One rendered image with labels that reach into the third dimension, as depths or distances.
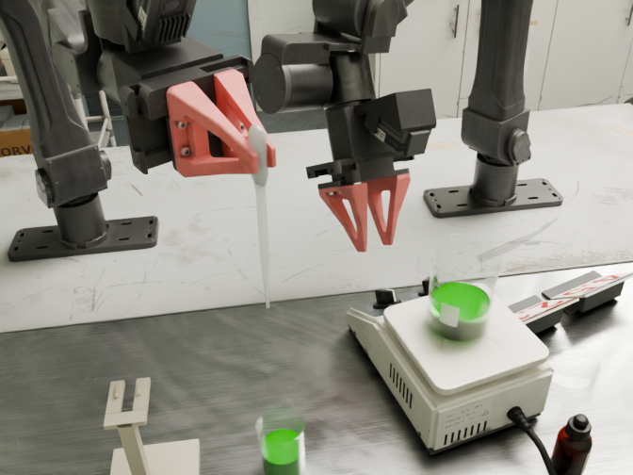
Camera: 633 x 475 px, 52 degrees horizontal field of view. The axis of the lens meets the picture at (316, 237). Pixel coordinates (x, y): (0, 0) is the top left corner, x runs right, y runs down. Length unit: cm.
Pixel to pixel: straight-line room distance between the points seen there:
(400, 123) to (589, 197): 52
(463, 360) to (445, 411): 5
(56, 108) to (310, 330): 40
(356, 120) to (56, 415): 43
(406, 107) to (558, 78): 278
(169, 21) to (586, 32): 296
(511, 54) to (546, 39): 239
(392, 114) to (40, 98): 43
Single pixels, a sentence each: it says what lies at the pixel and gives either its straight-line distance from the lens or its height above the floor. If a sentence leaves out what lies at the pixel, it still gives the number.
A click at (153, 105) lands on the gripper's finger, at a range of 45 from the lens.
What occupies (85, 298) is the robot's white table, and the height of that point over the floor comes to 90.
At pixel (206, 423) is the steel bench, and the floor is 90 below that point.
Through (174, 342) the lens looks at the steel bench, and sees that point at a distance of 77.
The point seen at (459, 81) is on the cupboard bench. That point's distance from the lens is 316.
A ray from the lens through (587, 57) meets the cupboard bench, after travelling 340.
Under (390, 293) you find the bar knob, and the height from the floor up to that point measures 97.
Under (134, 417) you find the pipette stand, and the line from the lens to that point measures 53.
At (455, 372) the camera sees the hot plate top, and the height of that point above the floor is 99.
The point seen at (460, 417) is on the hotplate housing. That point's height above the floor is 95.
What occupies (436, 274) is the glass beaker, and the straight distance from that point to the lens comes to 59.
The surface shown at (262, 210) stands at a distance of 45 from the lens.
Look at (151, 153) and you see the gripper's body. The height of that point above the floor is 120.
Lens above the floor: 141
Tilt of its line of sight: 34 degrees down
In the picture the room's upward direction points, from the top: 2 degrees counter-clockwise
